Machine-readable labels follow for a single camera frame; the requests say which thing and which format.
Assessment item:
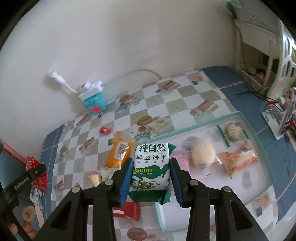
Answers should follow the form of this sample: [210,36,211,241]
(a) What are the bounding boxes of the round bun in clear wrapper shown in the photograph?
[191,138,216,170]

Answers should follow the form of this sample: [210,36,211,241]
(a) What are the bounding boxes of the black cable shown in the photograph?
[235,67,284,112]

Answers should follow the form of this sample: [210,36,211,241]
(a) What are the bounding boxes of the teal shallow tray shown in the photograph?
[150,111,278,231]

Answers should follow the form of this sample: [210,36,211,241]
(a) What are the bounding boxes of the small red candy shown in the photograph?
[99,126,111,135]

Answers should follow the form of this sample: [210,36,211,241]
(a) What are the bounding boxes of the pink rolled mat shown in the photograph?
[1,143,27,165]

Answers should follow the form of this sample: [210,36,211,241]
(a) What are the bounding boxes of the green bean biscuit packet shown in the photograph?
[129,143,176,205]

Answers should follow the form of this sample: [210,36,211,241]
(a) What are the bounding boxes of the red crinkled snack bag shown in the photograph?
[26,157,48,194]

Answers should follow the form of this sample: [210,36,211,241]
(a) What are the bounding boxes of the white wall plug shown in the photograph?
[49,71,66,85]

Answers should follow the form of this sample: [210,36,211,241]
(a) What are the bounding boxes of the white phone stand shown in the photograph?
[262,101,295,140]

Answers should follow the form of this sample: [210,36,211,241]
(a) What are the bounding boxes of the teal toy basket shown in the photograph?
[83,92,107,114]

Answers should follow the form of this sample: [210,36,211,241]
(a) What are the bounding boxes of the tape roll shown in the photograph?
[22,205,36,222]

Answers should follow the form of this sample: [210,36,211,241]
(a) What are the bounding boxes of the white chair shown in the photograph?
[234,20,295,99]

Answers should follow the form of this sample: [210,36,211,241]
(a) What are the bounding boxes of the beige jelly cup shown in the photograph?
[87,173,102,187]

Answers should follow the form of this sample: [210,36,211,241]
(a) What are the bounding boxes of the orange snack packet with barcode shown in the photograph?
[105,138,135,169]

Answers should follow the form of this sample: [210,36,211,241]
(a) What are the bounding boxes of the green edged cracker packet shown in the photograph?
[217,122,249,148]

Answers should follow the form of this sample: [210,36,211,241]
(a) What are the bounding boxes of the white power strip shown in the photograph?
[79,80,103,101]

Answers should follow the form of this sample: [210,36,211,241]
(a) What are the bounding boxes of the checkered printed tablecloth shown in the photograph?
[41,66,295,238]

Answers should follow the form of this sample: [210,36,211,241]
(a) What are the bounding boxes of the orange striped snack packet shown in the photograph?
[217,141,258,178]

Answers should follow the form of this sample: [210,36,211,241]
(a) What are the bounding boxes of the white snack packet red text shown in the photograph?
[100,167,120,182]

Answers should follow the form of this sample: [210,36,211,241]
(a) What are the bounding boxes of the red rectangular snack packet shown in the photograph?
[112,202,140,221]

